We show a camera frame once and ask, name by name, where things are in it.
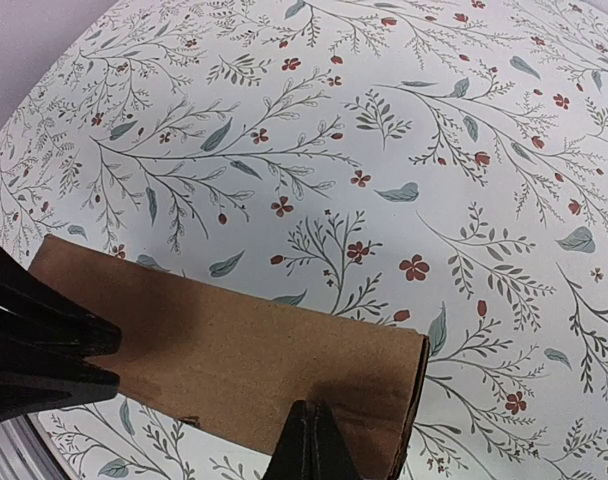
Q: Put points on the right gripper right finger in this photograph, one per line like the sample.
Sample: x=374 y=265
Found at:
x=311 y=447

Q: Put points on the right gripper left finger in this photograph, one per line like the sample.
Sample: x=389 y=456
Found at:
x=45 y=342

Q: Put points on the brown cardboard box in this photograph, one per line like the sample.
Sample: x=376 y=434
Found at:
x=236 y=363

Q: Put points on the floral patterned table mat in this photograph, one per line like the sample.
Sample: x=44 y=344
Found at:
x=434 y=165

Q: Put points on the front aluminium rail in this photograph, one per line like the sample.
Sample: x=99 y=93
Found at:
x=23 y=455

